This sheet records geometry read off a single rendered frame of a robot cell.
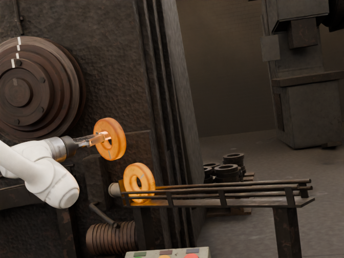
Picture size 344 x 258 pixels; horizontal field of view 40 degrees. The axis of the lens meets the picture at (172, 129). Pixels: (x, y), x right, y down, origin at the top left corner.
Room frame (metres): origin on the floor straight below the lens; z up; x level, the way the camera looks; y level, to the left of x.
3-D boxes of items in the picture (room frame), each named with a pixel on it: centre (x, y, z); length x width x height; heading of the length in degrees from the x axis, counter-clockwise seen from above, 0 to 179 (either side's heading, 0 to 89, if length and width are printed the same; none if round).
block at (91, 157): (2.06, 0.35, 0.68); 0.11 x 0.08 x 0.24; 168
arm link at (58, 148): (1.57, 0.40, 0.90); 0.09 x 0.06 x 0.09; 43
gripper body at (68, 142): (1.62, 0.35, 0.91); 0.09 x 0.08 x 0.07; 133
